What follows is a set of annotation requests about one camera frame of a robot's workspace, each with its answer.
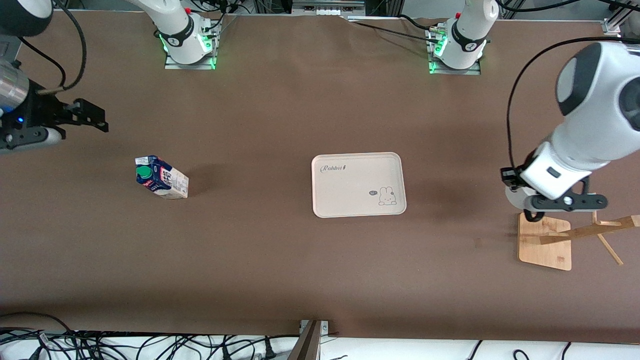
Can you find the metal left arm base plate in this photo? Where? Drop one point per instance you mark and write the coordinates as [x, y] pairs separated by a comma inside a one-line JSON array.
[[475, 71]]

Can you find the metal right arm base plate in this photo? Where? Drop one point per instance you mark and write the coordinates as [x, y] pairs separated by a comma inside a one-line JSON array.
[[172, 65]]

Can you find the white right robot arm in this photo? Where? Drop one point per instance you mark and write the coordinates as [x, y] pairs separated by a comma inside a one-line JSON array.
[[175, 30]]

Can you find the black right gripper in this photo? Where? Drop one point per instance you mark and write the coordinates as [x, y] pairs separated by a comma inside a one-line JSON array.
[[44, 111]]

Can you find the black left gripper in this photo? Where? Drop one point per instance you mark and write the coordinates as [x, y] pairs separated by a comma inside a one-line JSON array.
[[507, 177]]

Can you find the aluminium frame profile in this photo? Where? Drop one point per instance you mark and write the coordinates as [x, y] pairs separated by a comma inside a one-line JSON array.
[[306, 345]]

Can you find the silver corner bracket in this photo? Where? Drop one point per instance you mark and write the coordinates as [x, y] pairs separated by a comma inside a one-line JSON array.
[[611, 26]]

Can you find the wooden cup rack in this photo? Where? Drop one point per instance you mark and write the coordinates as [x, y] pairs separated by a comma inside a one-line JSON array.
[[545, 250]]

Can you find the cream tray rabbit print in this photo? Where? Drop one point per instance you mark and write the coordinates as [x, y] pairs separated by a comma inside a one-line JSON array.
[[350, 190]]

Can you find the grey metal equipment box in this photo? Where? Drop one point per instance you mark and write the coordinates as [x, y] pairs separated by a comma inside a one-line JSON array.
[[327, 6]]

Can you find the blue milk carton green cap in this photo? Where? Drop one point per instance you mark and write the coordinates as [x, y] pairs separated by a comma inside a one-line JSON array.
[[167, 182]]

